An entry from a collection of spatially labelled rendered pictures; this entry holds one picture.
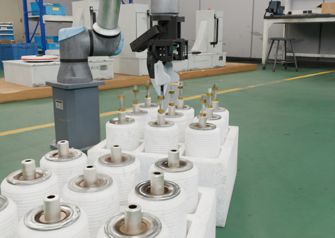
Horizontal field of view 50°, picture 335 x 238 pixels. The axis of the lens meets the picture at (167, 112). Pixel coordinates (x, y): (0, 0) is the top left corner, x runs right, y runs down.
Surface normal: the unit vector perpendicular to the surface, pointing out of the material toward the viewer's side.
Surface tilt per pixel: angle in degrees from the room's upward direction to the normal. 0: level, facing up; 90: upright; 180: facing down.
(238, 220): 0
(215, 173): 90
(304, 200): 0
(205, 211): 0
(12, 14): 90
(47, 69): 90
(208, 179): 90
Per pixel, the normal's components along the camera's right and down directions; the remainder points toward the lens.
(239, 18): -0.70, 0.15
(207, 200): 0.00, -0.98
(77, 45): 0.40, 0.20
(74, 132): 0.01, 0.22
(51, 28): 0.71, 0.15
